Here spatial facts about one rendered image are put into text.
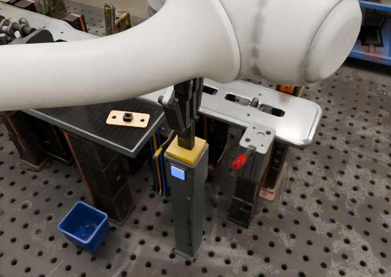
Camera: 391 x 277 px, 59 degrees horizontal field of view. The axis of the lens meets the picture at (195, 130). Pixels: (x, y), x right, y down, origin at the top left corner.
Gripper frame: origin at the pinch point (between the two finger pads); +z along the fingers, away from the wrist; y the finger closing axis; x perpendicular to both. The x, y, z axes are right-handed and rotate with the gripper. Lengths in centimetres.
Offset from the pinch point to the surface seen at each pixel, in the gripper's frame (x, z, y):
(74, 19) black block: 74, 20, 49
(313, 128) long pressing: -21.0, 19.3, 31.9
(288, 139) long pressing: -16.2, 18.6, 24.7
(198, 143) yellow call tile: -1.9, 3.5, 1.6
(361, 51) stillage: -34, 100, 210
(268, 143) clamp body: -12.8, 13.0, 16.1
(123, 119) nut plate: 14.2, 2.2, -0.6
